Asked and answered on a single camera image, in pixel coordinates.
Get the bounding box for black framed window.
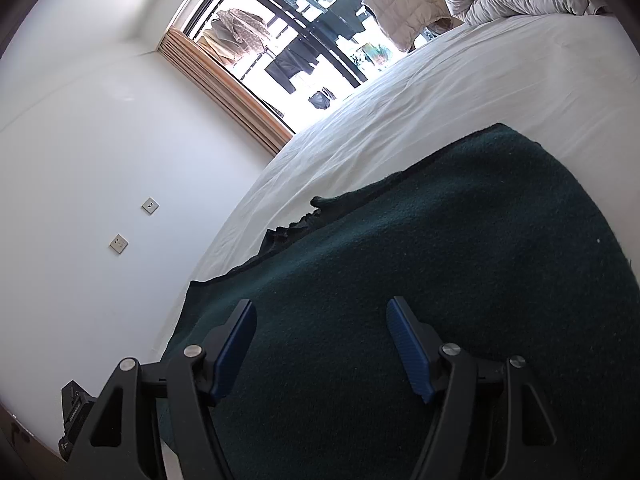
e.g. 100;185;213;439
172;0;447;134

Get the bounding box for hanging patterned garment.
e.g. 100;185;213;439
200;8;274;67

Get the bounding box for dark green knit sweater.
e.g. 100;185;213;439
160;122;640;480

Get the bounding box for tan pleated curtain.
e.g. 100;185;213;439
157;27;296;157

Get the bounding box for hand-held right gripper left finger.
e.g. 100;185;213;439
67;299;258;480

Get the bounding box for white bed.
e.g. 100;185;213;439
155;12;626;480

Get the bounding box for hanging dark pants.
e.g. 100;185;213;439
264;40;322;95

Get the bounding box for beige puffer jacket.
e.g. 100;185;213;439
361;0;467;54

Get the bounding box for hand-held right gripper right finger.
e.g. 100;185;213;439
385;295;582;480

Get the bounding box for small hanging dark garment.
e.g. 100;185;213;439
308;87;337;111

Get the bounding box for hanging dark shirts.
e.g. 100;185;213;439
317;0;373;41

